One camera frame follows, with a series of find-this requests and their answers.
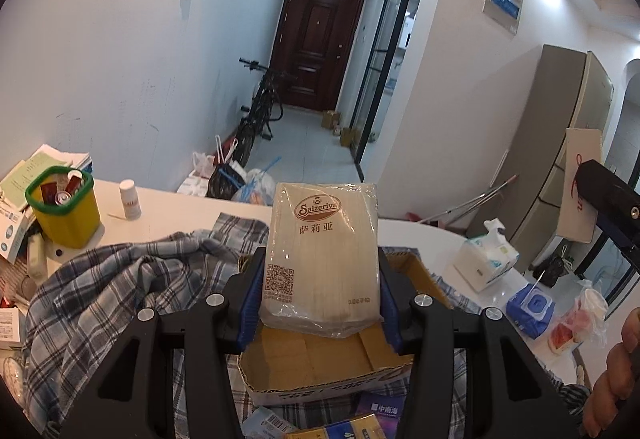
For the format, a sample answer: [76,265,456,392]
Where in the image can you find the cardboard box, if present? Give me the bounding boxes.
[235,246,453,407]

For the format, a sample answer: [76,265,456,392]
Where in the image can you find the white pill bottle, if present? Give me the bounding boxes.
[119,179,141,221]

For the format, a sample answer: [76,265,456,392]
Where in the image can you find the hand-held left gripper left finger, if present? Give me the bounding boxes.
[59,246,268,439]

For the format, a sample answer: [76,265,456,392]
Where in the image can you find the person's right hand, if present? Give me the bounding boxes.
[582,314,640,438]

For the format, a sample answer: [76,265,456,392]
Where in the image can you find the white tissue pack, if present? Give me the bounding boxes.
[452,218,521,292]

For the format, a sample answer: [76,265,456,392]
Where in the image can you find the stack of papers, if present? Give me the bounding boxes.
[0,144,93,214]

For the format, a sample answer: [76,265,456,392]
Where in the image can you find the beige paper bag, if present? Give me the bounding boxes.
[559,128,603,240]

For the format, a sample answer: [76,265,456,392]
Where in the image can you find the black trash bag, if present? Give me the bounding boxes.
[207,161,248,200]

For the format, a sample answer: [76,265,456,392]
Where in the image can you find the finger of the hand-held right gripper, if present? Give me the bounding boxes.
[597,218,640,270]
[574,159,640,222]

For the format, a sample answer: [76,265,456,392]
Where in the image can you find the clear plastic bag red contents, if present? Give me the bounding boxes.
[547,289,608,355]

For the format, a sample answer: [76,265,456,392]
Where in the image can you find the yellow bin green rim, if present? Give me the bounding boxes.
[25,166,102,250]

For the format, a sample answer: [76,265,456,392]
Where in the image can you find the dark blue cigarette box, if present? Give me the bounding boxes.
[356,391,403,420]

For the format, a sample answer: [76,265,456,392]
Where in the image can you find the blue gold cigarette pack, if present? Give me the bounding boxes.
[287,413,398,439]

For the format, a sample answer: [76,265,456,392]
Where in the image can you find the black framed sliding glass door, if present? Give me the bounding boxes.
[350,0,433,164]

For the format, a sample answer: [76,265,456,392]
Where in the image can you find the blue wet wipes pack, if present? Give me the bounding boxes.
[506,282,560,340]

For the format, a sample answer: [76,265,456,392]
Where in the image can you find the brown entrance door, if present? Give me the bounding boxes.
[270,0,367,112]

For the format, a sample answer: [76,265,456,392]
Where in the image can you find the white blue mask box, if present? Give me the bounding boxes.
[0,206,31,265]

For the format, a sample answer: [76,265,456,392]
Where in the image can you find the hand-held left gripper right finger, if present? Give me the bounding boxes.
[377,246,583,439]

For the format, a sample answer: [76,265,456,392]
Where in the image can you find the beige refrigerator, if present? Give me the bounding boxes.
[492,44,615,275]

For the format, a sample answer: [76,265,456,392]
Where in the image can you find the blue plaid shirt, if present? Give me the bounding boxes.
[22,213,591,439]

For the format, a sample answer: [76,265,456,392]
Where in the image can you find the black bicycle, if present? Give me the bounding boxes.
[232,58,298,167]

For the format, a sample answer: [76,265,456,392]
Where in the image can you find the mop with red handle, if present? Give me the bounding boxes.
[407,174,521,225]

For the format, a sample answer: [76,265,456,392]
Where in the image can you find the blue white plastic bag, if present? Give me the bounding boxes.
[230,159,278,206]

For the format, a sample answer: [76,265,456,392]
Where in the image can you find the beige paper napkin packet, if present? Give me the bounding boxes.
[259,181,386,339]

